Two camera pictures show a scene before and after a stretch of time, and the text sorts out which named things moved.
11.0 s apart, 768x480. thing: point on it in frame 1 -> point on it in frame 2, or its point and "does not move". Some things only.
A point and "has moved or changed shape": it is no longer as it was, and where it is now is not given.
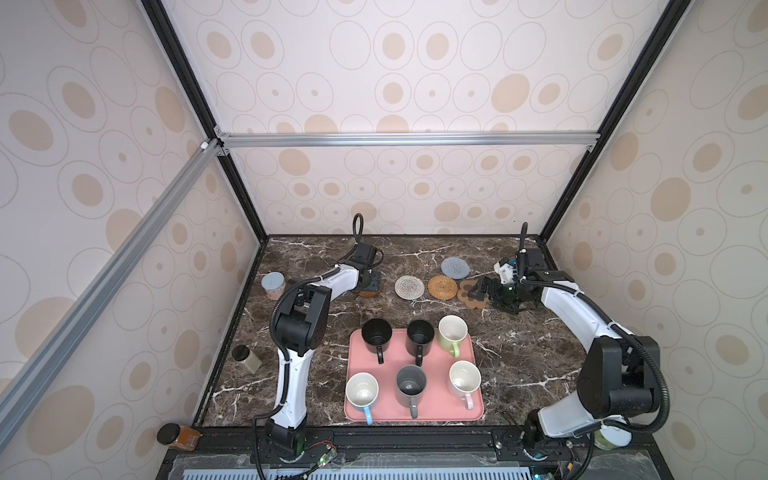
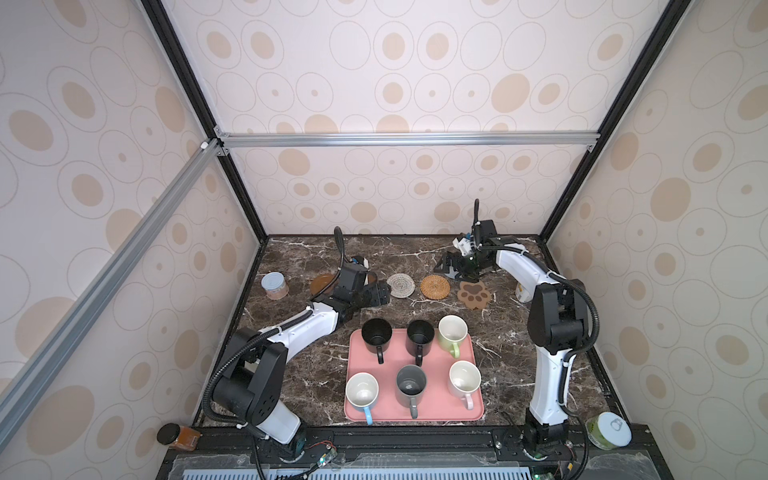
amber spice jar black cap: [178, 436] does not move
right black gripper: [485, 282] -> [459, 268]
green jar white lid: [609, 437] does not move
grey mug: [411, 381] does not move
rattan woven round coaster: [442, 287] has moved or changed shape
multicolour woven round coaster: [409, 287] has moved or changed shape
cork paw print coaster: [471, 303] does not move
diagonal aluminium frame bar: [16, 388] does not move
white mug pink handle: [464, 379] does not move
